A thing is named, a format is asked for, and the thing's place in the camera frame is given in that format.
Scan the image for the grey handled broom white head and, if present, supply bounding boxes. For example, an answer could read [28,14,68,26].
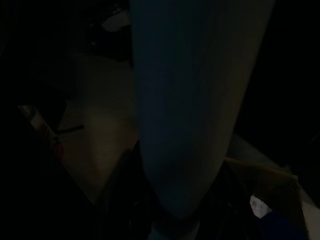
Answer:
[128,0,276,222]

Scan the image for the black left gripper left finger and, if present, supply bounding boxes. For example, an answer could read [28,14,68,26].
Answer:
[98,141,153,240]

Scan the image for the open cardboard box black items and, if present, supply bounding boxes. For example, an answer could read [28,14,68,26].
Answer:
[223,156,310,240]

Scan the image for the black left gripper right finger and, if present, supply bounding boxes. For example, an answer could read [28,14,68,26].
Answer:
[199,162,256,240]

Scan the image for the white printed paper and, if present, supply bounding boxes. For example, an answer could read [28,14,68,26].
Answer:
[249,194,273,220]

